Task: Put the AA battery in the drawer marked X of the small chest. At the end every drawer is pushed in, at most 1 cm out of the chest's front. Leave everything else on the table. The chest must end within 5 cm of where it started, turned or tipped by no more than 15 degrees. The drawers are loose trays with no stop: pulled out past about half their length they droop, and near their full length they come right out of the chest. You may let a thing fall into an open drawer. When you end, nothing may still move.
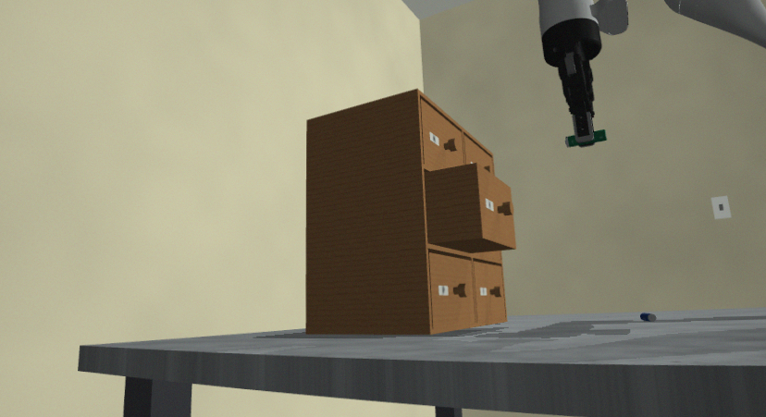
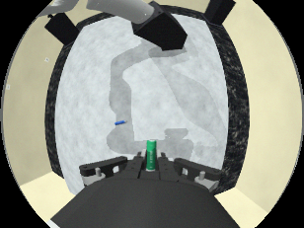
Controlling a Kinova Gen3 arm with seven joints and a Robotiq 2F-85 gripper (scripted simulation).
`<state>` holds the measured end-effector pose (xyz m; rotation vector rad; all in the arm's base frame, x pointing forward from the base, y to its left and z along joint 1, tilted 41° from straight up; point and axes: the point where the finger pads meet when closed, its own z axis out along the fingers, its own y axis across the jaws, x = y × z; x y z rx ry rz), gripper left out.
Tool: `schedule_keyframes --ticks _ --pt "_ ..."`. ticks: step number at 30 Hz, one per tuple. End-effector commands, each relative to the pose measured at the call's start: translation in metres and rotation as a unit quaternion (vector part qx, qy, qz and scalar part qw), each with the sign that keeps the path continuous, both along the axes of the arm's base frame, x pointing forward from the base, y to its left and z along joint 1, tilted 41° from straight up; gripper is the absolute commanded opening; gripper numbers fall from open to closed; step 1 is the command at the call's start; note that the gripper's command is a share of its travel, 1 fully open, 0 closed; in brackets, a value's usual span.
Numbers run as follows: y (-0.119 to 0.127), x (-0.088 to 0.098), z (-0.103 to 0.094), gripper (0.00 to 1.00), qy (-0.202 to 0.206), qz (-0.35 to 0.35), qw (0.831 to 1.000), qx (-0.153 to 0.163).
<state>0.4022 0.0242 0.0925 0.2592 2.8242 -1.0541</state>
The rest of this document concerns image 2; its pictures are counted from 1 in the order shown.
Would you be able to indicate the green aa battery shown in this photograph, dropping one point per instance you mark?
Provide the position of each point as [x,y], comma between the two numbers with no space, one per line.
[151,150]

